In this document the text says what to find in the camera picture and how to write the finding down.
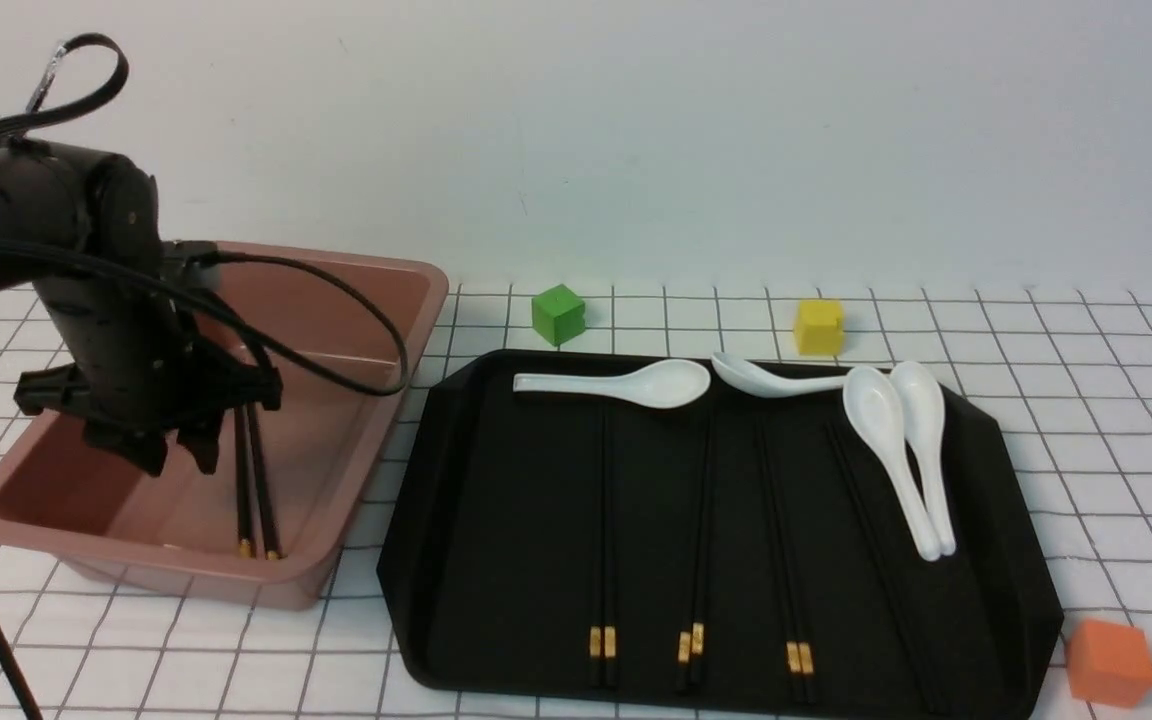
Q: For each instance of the white ceramic spoon middle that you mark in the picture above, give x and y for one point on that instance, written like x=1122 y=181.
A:
x=758 y=382

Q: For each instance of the white ceramic spoon far right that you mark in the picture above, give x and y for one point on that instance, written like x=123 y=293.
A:
x=923 y=404

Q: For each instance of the black plastic serving tray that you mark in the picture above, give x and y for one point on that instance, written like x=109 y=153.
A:
x=486 y=568

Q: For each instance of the plain black chopstick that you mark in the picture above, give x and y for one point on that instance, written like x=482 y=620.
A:
x=871 y=560
x=884 y=560

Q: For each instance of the pink rectangular baking pan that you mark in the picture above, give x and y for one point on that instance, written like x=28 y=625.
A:
x=177 y=534

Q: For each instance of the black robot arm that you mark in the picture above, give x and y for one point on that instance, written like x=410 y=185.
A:
x=80 y=225

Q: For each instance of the orange cube block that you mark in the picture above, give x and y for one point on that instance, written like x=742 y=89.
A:
x=1109 y=664

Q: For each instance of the white ceramic spoon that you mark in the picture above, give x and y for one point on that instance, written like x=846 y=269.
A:
x=758 y=382
x=923 y=404
x=875 y=413
x=664 y=385

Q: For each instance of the plain black chopstick left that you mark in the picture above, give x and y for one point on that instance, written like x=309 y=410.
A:
x=871 y=560

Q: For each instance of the green cube block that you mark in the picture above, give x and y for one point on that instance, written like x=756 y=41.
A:
x=558 y=315

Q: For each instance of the plain black chopstick right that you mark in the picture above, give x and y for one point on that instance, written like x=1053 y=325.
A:
x=884 y=560

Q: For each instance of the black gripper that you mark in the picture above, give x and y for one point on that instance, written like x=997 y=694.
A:
x=153 y=351

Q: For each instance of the yellow cube block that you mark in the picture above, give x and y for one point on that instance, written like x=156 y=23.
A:
x=819 y=327

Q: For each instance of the white ceramic spoon front right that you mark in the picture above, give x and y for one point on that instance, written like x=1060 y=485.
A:
x=875 y=413

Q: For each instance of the black gold-banded chopstick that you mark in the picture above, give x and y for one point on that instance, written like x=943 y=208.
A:
x=795 y=582
x=610 y=663
x=794 y=668
x=702 y=549
x=596 y=643
x=241 y=448
x=686 y=641
x=264 y=501

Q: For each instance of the white ceramic spoon far left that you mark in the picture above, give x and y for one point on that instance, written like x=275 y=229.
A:
x=664 y=385

